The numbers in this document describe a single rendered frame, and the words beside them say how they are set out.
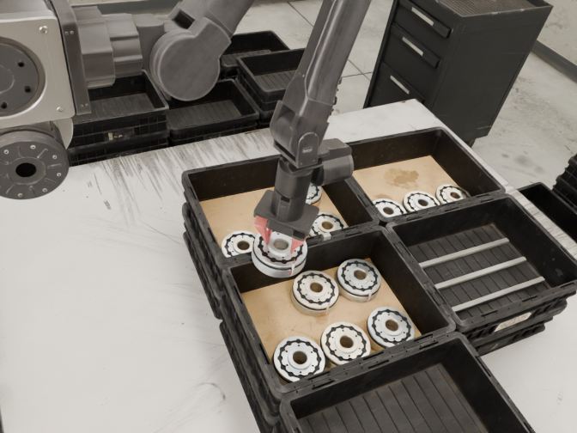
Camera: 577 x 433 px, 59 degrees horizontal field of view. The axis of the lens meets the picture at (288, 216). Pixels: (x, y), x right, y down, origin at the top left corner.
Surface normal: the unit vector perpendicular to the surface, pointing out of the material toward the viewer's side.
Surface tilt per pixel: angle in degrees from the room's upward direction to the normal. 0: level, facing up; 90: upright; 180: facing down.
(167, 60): 77
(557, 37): 90
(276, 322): 0
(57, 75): 90
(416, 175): 0
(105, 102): 0
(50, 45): 90
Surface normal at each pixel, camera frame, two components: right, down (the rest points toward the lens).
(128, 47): 0.48, 0.31
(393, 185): 0.14, -0.69
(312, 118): 0.44, 0.51
